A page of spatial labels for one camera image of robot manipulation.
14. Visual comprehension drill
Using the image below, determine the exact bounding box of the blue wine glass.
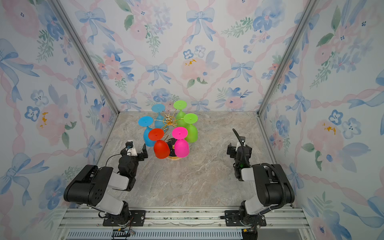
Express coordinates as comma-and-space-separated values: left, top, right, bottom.
152, 104, 166, 129
138, 116, 155, 147

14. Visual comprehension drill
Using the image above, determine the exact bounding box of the pink wine glass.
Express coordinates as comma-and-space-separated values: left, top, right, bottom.
172, 127, 190, 158

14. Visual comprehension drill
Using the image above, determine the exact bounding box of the front blue wine glass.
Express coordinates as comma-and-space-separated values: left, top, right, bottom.
138, 116, 155, 147

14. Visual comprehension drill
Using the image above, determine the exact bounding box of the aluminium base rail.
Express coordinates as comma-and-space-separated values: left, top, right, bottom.
53, 205, 315, 240

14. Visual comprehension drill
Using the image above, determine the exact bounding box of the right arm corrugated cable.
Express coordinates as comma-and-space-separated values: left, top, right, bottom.
232, 128, 293, 211

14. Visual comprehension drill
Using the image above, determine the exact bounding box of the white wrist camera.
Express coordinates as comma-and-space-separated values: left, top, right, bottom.
125, 141, 138, 157
236, 136, 246, 151

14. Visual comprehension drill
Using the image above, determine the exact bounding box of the back blue wine glass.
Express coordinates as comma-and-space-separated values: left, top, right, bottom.
152, 104, 166, 129

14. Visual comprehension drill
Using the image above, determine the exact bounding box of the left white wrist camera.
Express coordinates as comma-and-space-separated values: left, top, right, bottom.
125, 141, 138, 157

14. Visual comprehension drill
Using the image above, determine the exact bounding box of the red wine glass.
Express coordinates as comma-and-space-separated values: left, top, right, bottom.
148, 128, 171, 159

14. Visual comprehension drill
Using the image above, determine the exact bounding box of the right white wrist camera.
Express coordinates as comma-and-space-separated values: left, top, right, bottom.
236, 136, 246, 151

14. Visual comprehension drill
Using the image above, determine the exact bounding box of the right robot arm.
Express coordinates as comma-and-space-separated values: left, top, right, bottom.
221, 143, 295, 227

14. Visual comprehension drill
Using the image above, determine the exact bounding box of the gold wire glass rack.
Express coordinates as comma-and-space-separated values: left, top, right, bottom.
162, 114, 190, 159

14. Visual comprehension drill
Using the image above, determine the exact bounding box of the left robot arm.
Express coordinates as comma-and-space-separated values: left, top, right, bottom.
64, 141, 148, 226

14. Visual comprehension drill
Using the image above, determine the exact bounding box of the green wine glass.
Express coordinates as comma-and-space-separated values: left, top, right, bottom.
184, 113, 198, 143
174, 100, 188, 128

